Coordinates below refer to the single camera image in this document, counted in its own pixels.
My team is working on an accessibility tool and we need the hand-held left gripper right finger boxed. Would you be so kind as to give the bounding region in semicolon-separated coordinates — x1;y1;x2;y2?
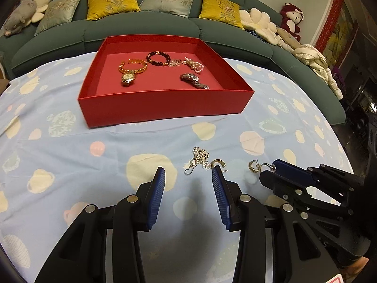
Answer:
212;165;339;283

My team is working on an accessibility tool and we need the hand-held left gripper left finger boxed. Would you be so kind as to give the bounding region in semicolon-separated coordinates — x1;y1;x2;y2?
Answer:
34;166;166;283

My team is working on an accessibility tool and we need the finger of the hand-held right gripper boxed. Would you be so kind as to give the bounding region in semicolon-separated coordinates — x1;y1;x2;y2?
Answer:
259;172;355;217
271;158;366;195

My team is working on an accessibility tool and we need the hoop earring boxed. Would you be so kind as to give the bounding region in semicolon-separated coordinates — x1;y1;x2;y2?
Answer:
210;158;229;173
248;160;271;174

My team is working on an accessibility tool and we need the red cardboard box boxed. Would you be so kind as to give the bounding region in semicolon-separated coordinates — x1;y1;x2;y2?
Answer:
78;35;255;129

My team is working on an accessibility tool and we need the gold wristwatch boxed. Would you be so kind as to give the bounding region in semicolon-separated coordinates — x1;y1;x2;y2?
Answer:
120;70;137;87

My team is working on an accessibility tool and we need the silver wristwatch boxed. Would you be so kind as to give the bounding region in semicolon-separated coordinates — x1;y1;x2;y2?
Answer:
180;72;210;90

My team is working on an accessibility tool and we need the gold chain bracelet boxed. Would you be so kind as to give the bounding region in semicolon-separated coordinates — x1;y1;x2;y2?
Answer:
119;59;148;74

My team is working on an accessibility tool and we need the dark bead bracelet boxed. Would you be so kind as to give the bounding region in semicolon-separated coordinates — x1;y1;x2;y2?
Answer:
146;51;171;68

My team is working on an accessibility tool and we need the pearl bracelet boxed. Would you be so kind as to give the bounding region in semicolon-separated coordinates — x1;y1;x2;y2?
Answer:
184;56;206;74

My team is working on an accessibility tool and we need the blue planet-print tablecloth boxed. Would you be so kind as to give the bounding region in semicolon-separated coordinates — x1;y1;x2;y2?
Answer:
0;50;363;283

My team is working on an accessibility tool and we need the dark furniture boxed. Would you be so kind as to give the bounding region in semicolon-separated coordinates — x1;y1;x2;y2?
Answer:
339;65;377;160

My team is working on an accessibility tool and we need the cream blanket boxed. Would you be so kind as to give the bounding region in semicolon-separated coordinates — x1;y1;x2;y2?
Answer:
291;44;344;101

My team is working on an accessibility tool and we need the tan plush toy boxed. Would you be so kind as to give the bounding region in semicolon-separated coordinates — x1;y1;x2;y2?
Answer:
277;27;302;49

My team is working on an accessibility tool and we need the dark patterned cloth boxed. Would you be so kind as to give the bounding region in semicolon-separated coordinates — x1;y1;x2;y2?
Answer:
244;28;266;39

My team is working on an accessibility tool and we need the red monkey plush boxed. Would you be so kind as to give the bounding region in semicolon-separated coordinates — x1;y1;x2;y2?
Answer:
279;2;305;42

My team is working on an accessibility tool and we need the cream flower cushion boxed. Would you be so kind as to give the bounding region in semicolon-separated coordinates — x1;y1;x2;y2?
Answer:
239;8;285;46

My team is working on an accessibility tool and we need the green sofa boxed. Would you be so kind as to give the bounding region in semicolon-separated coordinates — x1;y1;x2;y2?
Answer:
0;0;346;124

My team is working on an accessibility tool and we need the yellow floral pillow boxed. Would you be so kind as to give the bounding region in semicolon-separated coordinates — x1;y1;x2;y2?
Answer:
199;0;245;30
86;0;140;21

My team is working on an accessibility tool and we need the grey-green floral pillow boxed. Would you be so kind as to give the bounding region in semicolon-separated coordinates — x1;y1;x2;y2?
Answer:
34;0;86;37

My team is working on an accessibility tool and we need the grey plush toy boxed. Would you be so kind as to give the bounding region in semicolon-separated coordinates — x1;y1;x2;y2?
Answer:
4;0;39;37

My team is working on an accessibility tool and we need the red-bordered wall hanging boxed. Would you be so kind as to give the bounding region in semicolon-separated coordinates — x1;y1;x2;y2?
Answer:
314;0;358;68

